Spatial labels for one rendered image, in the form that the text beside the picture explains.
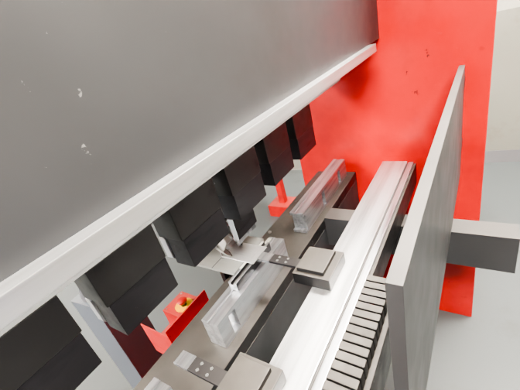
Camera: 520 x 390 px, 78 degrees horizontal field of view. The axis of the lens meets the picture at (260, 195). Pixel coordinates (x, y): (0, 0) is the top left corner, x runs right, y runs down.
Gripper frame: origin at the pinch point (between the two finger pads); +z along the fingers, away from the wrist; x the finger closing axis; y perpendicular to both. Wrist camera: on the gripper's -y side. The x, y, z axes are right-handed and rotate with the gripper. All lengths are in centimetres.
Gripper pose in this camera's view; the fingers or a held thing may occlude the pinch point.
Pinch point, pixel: (233, 248)
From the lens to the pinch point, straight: 109.8
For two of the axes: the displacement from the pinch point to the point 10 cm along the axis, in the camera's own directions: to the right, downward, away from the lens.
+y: 4.7, -5.1, -7.2
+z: 7.2, 6.9, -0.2
